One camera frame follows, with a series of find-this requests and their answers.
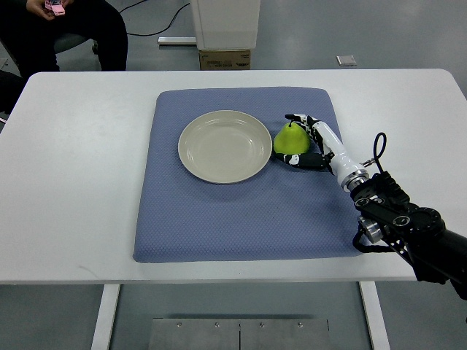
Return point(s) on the grey metal floor plate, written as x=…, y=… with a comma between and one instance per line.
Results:
x=190, y=333

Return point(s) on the white table leg right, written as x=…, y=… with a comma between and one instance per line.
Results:
x=374, y=316

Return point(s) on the brown cardboard box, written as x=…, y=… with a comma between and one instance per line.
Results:
x=224, y=60

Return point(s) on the beige round plate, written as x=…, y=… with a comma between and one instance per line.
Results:
x=225, y=146

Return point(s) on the white table leg left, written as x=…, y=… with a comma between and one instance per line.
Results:
x=105, y=320

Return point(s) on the pink phone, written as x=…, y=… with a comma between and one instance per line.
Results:
x=55, y=7

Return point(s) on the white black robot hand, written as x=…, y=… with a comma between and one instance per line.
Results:
x=332, y=156

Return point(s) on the silver floor socket plate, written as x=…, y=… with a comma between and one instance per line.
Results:
x=346, y=60

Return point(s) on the seated person in black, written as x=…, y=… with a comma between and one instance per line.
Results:
x=29, y=32

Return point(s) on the white table leg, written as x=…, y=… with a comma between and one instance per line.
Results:
x=105, y=320
x=374, y=316

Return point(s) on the silver metal base rail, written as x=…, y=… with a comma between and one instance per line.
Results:
x=177, y=41

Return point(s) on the green pear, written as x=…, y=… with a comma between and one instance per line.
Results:
x=292, y=139

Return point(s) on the blue quilted mat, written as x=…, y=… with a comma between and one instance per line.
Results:
x=282, y=213

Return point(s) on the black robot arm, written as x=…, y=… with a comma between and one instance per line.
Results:
x=390, y=222

